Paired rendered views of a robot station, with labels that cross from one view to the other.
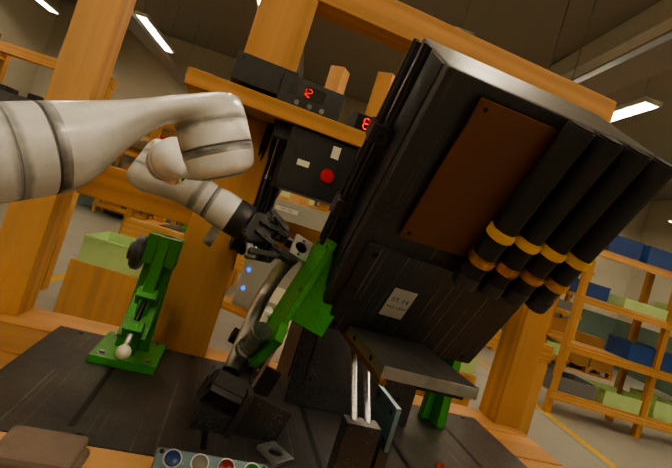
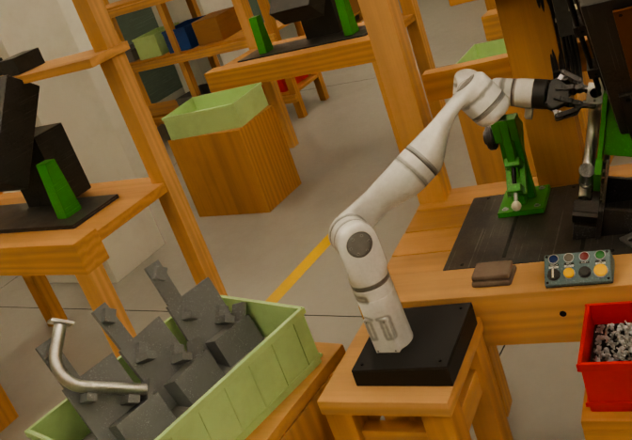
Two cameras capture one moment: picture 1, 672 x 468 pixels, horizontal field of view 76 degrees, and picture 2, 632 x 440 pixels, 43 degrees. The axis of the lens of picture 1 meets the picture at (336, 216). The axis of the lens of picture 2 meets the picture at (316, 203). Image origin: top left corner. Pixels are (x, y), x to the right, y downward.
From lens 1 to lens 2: 1.32 m
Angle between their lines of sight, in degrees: 47
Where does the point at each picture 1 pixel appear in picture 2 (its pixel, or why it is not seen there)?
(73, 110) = (421, 146)
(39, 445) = (490, 269)
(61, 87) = (379, 45)
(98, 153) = (439, 155)
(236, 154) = (496, 110)
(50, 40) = not seen: outside the picture
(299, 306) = (605, 144)
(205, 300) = (562, 140)
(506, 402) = not seen: outside the picture
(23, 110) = (408, 158)
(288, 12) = not seen: outside the picture
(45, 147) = (422, 167)
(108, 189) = (448, 88)
